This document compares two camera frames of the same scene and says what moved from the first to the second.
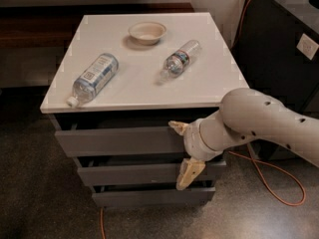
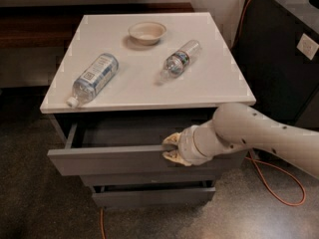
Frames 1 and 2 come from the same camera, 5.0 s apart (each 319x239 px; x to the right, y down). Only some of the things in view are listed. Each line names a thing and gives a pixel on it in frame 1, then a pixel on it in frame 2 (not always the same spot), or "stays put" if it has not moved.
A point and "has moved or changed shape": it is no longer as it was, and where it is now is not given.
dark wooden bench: x=55 y=26 stays put
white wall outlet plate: x=307 y=46 stays put
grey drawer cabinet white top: x=121 y=80 stays put
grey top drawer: x=119 y=141 has moved or changed shape
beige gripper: x=194 y=139 → x=186 y=145
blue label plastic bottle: x=93 y=80 stays put
